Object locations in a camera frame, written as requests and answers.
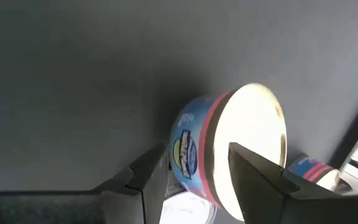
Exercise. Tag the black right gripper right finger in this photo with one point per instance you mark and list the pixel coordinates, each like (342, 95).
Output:
(259, 193)

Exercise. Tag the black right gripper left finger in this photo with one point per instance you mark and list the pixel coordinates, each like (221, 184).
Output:
(135, 199)

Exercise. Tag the blue pink salmon can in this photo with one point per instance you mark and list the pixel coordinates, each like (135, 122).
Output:
(247, 124)
(309, 169)

